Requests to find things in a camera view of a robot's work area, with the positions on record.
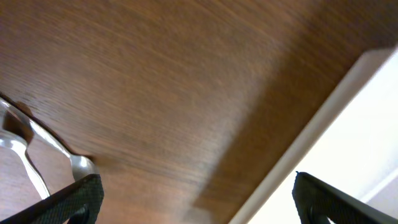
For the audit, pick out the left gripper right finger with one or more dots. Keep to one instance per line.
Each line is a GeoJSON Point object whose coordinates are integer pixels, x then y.
{"type": "Point", "coordinates": [320, 203]}

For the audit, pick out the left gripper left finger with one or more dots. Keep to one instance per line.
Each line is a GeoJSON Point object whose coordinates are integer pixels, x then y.
{"type": "Point", "coordinates": [80, 202]}

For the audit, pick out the small dark steel fork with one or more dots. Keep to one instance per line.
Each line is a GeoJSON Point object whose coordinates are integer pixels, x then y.
{"type": "Point", "coordinates": [81, 165]}

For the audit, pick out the small steel teaspoon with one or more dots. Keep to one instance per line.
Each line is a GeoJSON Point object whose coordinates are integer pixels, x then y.
{"type": "Point", "coordinates": [18, 145]}

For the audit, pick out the white plastic cutlery tray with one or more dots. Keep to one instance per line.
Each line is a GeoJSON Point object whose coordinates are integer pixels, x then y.
{"type": "Point", "coordinates": [350, 143]}

